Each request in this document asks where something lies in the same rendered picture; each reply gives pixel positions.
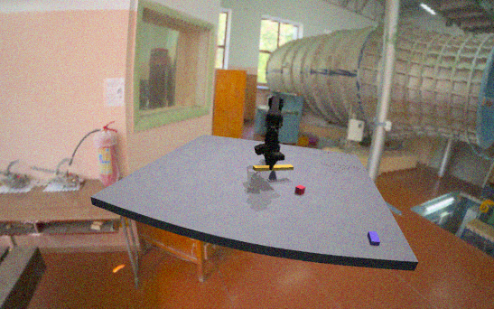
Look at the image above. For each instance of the small red cube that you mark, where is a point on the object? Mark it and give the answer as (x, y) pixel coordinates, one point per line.
(299, 190)

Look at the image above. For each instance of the yellow bar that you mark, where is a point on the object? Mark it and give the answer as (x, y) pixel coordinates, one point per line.
(258, 168)

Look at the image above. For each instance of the small purple block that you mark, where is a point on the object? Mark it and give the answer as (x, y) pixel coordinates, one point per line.
(373, 238)

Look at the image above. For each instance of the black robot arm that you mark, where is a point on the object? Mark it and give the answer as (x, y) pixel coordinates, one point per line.
(274, 119)

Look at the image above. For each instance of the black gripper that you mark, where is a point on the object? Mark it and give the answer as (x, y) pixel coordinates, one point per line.
(273, 157)

